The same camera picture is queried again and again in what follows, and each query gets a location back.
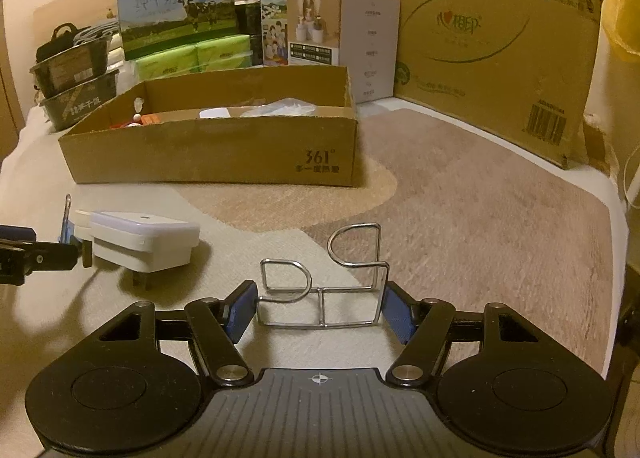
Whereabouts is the metal wire holder rack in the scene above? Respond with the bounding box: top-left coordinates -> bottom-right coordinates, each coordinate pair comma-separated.
256,222 -> 390,330

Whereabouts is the doraemon toy figure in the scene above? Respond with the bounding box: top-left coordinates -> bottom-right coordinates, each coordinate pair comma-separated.
111,98 -> 160,129

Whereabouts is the white remote control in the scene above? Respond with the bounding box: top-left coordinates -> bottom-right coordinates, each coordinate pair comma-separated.
198,107 -> 231,119

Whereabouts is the blue binder clip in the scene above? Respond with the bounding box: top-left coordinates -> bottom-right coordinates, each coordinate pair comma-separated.
58,194 -> 74,244

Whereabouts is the white power adapter block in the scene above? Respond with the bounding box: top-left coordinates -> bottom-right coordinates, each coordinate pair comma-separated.
89,211 -> 201,289

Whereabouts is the wooden door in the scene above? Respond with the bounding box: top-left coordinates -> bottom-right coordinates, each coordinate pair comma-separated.
0,14 -> 25,160

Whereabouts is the lower black food tub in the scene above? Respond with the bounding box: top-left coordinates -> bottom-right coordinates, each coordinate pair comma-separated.
42,70 -> 118,131

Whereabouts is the black food tub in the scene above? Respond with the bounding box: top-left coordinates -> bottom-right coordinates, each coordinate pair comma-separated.
29,35 -> 111,99
42,70 -> 118,131

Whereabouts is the upper black food tub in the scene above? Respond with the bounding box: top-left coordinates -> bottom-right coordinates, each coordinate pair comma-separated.
29,35 -> 111,99

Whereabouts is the open brown cardboard tray box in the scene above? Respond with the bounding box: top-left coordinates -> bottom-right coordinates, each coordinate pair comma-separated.
58,65 -> 358,186

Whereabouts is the black laptop bag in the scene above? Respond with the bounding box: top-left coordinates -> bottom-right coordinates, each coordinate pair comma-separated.
36,23 -> 85,63

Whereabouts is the bag of white floss picks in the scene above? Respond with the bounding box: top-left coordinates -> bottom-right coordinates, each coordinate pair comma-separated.
242,98 -> 317,117

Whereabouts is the green tissue pack left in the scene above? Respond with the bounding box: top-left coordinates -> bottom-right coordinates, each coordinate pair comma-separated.
136,46 -> 200,80

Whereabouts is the green tissue pack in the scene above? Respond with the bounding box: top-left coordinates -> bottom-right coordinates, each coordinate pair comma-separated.
195,35 -> 253,72
136,46 -> 200,80

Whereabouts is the green tissue pack right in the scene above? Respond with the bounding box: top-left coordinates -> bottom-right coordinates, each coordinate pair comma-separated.
195,35 -> 253,72

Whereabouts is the green cow milk carton box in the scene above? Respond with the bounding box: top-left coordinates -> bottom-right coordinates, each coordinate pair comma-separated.
116,0 -> 238,60

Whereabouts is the large brown cardboard carton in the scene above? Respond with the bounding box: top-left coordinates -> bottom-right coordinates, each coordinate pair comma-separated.
394,0 -> 602,167

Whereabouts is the white humidifier product box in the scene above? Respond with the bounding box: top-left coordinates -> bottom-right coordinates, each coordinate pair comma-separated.
288,0 -> 400,104

